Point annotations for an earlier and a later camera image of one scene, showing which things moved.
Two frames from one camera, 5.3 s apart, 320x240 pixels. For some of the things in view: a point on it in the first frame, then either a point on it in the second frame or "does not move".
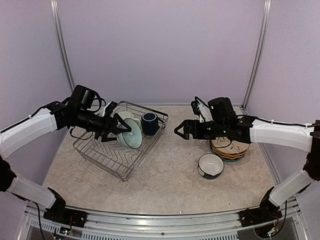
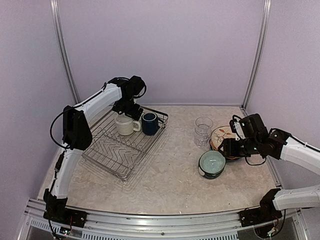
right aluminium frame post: [263, 30] does not move
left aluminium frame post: [55, 8] does not move
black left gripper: [106, 128] -> [135, 114]
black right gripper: [187, 123] -> [230, 149]
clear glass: [201, 143] does not move
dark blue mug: [150, 123] does not move
